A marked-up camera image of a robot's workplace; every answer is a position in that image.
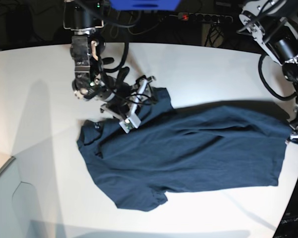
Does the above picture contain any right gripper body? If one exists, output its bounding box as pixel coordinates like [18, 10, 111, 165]
[100, 75, 158, 121]

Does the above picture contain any dark blue t-shirt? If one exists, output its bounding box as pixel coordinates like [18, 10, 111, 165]
[77, 88, 291, 212]

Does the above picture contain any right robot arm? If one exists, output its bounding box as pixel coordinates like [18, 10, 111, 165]
[63, 0, 157, 124]

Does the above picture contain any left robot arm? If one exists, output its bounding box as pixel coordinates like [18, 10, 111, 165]
[237, 0, 298, 144]

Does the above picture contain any blue box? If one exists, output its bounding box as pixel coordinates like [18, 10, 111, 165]
[110, 0, 181, 11]

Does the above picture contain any white power strip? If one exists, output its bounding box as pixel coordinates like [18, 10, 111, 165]
[177, 12, 233, 24]

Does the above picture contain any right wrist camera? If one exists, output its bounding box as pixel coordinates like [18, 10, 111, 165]
[119, 114, 141, 133]

